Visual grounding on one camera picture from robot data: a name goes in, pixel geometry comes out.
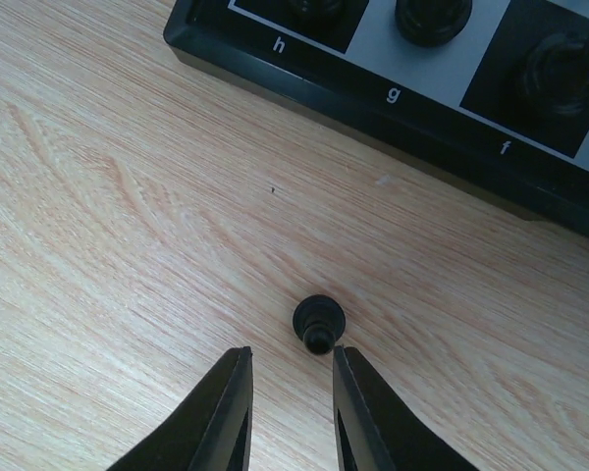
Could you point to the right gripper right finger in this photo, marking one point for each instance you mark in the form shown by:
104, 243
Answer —
375, 429

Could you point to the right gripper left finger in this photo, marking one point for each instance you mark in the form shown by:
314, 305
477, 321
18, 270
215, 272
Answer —
211, 427

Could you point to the black pawn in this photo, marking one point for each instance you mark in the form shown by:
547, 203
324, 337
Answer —
319, 322

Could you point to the black rook piece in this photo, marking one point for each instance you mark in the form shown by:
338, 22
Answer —
316, 9

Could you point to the black and silver chessboard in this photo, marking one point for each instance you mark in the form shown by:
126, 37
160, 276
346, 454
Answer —
452, 107

